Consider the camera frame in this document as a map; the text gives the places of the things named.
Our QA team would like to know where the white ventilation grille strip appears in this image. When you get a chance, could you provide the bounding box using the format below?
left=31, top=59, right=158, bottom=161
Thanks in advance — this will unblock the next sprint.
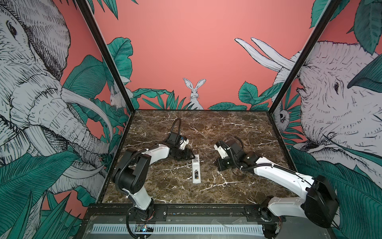
left=90, top=224, right=264, bottom=236

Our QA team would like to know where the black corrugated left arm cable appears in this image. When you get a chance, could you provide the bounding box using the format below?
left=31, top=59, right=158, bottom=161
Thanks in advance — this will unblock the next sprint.
left=114, top=147, right=150, bottom=195

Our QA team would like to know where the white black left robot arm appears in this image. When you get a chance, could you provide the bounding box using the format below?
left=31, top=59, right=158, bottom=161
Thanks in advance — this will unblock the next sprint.
left=111, top=133, right=195, bottom=211

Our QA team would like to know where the black corner frame post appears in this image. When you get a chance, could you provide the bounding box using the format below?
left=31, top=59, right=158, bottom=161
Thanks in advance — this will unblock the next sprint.
left=76, top=0, right=135, bottom=114
left=268, top=0, right=342, bottom=114

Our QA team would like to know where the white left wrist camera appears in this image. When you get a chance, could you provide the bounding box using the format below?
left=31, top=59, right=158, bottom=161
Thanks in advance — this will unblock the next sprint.
left=179, top=137, right=189, bottom=150

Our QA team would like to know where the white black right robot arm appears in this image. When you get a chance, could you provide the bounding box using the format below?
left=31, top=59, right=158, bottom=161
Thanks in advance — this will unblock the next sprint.
left=214, top=138, right=339, bottom=228

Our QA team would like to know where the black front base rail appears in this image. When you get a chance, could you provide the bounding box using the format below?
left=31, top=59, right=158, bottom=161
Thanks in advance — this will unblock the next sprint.
left=84, top=204, right=286, bottom=224

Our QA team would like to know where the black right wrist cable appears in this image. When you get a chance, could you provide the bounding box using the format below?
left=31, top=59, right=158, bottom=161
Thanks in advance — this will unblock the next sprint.
left=226, top=135, right=275, bottom=174

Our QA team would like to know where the black right corner frame post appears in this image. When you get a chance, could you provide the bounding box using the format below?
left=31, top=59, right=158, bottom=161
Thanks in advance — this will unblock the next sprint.
left=268, top=0, right=342, bottom=114

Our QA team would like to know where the black left corner frame post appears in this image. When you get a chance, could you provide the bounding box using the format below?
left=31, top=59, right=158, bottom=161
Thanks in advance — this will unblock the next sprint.
left=76, top=0, right=135, bottom=114

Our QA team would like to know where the white remote control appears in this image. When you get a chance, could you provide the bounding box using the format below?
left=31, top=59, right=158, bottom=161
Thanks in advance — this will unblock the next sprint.
left=192, top=154, right=201, bottom=184

